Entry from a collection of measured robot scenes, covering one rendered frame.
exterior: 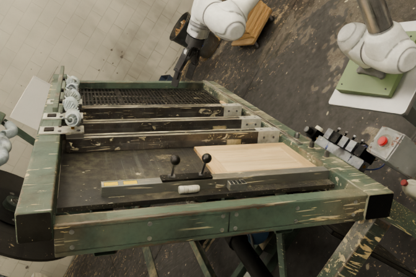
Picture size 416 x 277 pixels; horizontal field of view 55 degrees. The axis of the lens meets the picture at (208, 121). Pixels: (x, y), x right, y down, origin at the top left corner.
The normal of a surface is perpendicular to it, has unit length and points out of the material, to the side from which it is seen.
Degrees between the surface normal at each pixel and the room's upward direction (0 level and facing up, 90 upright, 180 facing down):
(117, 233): 90
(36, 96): 90
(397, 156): 90
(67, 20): 90
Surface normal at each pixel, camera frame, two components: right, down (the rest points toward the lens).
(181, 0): 0.39, 0.14
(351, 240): -0.79, -0.47
